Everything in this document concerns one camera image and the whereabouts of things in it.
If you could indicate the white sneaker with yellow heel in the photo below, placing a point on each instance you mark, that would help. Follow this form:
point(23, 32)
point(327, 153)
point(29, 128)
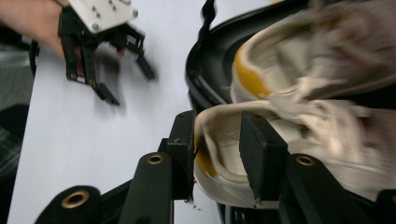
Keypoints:
point(280, 46)
point(327, 149)

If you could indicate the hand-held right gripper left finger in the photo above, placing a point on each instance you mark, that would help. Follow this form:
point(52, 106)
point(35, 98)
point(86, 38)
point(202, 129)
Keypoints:
point(183, 155)

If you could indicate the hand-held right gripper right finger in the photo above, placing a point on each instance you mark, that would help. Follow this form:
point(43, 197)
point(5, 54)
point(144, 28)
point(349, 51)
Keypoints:
point(263, 155)

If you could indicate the black plastic basket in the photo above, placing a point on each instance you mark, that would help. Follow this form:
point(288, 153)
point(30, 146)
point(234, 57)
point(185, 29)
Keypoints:
point(211, 62)

